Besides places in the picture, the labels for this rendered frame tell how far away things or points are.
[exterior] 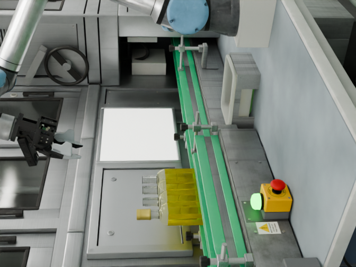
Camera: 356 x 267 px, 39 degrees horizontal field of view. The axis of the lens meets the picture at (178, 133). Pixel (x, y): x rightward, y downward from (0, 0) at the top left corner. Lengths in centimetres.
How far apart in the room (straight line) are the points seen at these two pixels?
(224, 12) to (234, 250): 69
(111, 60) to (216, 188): 121
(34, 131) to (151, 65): 125
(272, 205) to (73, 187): 83
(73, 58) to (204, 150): 109
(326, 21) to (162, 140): 102
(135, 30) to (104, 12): 16
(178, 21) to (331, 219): 66
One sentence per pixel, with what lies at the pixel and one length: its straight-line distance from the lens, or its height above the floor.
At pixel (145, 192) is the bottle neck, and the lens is 168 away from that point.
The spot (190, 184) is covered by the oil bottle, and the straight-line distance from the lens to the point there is 168.
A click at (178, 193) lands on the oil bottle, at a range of 164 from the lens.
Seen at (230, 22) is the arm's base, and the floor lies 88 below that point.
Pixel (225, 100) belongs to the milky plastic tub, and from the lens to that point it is 192.
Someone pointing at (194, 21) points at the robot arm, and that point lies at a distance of 142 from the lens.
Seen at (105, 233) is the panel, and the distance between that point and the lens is 173.
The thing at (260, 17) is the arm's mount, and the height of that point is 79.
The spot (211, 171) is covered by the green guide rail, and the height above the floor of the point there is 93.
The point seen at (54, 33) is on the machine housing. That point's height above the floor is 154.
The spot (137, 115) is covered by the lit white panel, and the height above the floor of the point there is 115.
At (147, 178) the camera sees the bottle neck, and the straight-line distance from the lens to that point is 173.
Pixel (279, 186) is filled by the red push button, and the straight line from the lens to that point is 136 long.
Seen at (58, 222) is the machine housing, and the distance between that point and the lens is 182.
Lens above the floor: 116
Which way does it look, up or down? 5 degrees down
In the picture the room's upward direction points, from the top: 90 degrees counter-clockwise
